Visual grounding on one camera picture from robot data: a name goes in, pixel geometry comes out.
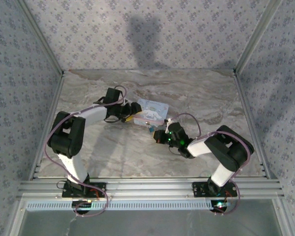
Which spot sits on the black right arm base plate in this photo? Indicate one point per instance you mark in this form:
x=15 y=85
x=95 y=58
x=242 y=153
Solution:
x=199 y=189

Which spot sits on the left controller board with LED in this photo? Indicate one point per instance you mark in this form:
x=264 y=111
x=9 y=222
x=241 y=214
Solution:
x=82 y=204

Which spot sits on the aluminium side rail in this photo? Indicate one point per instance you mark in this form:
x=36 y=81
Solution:
x=253 y=127
x=48 y=123

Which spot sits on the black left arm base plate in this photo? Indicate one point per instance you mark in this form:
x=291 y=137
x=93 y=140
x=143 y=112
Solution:
x=98 y=189

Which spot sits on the aluminium front rail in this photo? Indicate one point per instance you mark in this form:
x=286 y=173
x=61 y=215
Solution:
x=147 y=188

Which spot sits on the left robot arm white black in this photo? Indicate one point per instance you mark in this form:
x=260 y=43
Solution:
x=71 y=137

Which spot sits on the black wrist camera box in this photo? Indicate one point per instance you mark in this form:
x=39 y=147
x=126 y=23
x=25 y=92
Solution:
x=113 y=96
x=175 y=129

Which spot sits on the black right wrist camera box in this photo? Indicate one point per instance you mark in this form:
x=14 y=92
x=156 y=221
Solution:
x=175 y=129

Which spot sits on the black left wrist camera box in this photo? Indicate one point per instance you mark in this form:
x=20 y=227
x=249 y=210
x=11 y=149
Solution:
x=113 y=96

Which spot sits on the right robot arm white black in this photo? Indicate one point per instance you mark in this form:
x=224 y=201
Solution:
x=228 y=150

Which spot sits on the aluminium corner frame post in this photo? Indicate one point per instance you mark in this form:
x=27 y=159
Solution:
x=258 y=34
x=39 y=37

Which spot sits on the right controller board with LED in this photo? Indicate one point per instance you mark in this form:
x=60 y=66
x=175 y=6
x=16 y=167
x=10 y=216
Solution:
x=220 y=205

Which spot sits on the controller board with led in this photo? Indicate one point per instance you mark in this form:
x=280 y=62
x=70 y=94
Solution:
x=220 y=205
x=82 y=204

